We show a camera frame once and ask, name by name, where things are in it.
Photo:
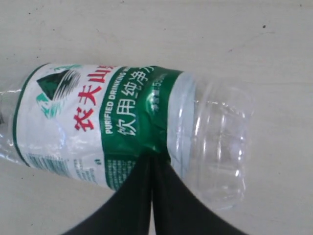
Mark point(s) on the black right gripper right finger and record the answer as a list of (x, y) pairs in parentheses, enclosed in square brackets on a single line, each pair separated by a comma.
[(176, 210)]

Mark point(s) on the clear plastic water bottle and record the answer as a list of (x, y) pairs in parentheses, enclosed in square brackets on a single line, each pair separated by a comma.
[(93, 122)]

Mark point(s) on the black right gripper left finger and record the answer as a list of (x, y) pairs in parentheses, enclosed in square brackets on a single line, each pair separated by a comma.
[(128, 211)]

